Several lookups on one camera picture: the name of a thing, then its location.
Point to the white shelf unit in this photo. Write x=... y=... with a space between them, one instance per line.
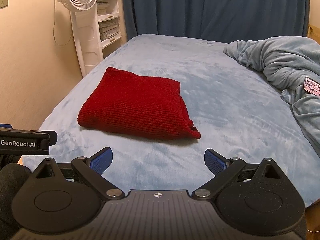
x=111 y=25

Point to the wooden headboard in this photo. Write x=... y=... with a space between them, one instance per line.
x=314 y=33

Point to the right gripper blue finger seen from side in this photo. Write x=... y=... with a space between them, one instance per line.
x=5 y=126

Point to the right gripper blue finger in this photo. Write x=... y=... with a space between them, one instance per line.
x=89 y=171
x=225 y=171

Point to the light blue bed sheet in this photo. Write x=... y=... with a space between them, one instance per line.
x=237 y=112

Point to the dark blue curtain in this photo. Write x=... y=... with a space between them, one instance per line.
x=217 y=20

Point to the red knit sweater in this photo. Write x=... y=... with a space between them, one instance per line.
x=141 y=106

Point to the smartphone on blanket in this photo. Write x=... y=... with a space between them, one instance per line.
x=311 y=86

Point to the grey-blue fleece blanket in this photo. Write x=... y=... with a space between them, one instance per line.
x=286 y=61

